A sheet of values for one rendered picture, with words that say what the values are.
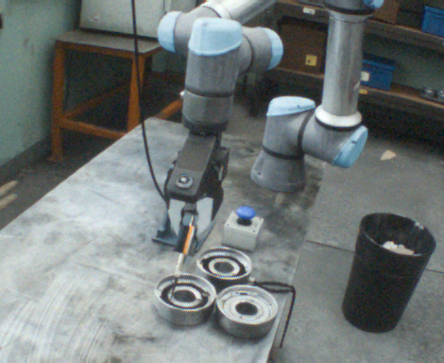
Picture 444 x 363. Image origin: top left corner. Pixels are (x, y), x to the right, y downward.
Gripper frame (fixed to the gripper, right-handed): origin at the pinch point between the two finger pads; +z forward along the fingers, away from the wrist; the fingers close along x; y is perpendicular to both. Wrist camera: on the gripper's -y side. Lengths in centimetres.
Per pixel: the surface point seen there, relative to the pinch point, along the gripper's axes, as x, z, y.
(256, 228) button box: -8.3, 8.7, 22.3
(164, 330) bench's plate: -0.6, 13.1, -10.4
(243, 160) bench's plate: 4, 13, 66
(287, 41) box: 33, 26, 350
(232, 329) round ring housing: -11.4, 11.1, -7.6
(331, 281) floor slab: -34, 94, 136
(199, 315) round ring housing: -5.4, 10.4, -7.2
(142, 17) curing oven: 100, 2, 209
